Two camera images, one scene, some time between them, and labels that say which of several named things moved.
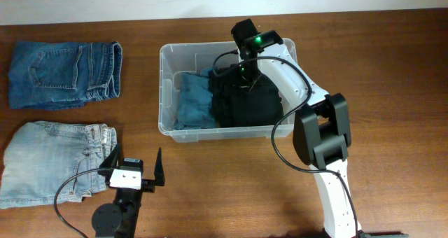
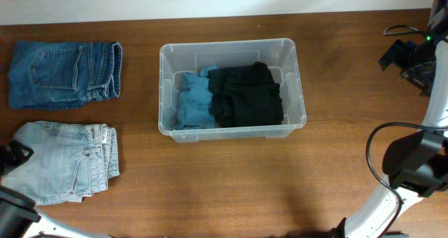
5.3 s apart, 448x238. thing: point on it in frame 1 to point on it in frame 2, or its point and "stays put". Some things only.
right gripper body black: (249, 78) to (411, 72)
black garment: (237, 102) stays put
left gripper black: (147, 185) to (15, 160)
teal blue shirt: (197, 108) stays put
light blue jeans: (38, 157) stays put
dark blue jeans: (51, 75) stays put
